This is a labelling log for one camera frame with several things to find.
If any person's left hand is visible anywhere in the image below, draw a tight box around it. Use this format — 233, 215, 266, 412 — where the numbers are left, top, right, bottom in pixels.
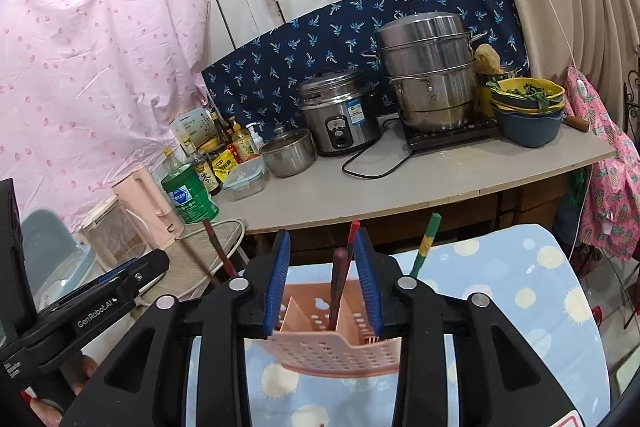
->
22, 354, 98, 427

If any white cord with switch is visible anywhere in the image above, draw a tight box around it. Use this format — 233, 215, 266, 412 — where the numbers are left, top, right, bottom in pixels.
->
480, 0, 594, 104

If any clear plastic food container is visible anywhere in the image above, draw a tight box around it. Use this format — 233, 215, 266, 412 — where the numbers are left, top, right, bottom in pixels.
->
222, 157, 266, 200

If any black induction cooker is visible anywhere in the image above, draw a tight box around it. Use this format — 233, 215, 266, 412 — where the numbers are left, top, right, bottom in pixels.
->
400, 114, 502, 154

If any yellow loofah sponge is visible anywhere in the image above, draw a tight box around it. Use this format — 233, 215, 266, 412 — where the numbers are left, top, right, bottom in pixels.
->
474, 44, 504, 76

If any stacked steel steamer pot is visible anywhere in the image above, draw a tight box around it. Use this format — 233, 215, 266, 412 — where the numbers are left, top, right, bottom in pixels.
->
362, 12, 490, 134

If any yellow oil bottle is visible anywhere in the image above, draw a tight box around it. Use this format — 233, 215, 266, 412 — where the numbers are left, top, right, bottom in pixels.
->
231, 117, 256, 160

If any white carton box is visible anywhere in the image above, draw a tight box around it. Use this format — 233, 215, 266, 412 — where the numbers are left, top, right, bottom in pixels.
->
170, 109, 217, 158

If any navy floral cloth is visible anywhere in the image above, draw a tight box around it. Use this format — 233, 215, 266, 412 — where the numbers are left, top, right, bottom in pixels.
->
202, 0, 531, 138

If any white pump bottle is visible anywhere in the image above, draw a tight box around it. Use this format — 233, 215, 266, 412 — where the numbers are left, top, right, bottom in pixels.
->
247, 123, 269, 153

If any green chopstick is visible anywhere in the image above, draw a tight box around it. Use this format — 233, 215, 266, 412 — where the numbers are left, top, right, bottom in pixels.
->
409, 212, 443, 279

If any dark soy sauce bottle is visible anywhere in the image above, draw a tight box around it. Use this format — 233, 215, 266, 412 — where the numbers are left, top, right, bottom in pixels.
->
192, 152, 224, 197

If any pink dotted cloth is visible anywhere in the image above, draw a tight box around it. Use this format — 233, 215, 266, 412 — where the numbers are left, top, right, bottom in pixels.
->
0, 0, 222, 239

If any blue bowl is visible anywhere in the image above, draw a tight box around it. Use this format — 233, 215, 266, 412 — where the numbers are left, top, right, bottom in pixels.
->
492, 104, 569, 148

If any clear plastic jug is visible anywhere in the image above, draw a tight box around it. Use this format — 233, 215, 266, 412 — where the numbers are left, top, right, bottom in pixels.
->
77, 202, 152, 274

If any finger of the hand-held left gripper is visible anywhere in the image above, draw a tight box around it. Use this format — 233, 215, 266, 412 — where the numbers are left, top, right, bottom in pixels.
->
97, 250, 171, 306

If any pink electric kettle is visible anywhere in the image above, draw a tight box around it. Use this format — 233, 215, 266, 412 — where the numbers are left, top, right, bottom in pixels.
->
112, 166, 184, 251

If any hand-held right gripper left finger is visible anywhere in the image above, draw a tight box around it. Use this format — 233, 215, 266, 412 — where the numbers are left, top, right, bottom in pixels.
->
59, 229, 292, 427

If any black power cable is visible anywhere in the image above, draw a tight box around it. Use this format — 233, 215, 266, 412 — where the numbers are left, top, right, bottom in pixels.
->
342, 126, 417, 180

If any yellow seasoning packet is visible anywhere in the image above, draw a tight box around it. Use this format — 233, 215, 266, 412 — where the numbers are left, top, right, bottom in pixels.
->
212, 152, 239, 178

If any green lidded jar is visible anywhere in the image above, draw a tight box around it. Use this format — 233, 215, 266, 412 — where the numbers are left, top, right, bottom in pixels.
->
161, 164, 221, 225

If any yellow bowl with greens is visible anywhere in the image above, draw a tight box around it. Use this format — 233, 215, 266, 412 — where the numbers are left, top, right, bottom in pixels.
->
487, 78, 567, 114

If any light blue spotted tablecloth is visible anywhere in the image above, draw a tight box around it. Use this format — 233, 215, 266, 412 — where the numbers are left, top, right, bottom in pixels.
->
185, 223, 612, 427

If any grey and white tub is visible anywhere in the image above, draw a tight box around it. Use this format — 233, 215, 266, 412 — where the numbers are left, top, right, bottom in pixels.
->
20, 207, 97, 310

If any small pot with glass lid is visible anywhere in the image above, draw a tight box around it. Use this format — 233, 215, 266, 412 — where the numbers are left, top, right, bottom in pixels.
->
259, 127, 317, 178

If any steel rice cooker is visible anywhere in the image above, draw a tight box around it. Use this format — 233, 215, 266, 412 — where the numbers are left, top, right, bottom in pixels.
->
297, 69, 382, 158

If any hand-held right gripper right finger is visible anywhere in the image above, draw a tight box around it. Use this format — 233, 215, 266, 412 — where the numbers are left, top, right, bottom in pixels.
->
353, 227, 581, 427

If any pink perforated utensil basket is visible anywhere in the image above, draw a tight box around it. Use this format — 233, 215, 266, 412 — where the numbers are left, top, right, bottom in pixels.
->
245, 282, 404, 378

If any pink pineapple print garment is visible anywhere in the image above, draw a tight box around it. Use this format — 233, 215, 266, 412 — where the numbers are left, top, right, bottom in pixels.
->
565, 67, 640, 264

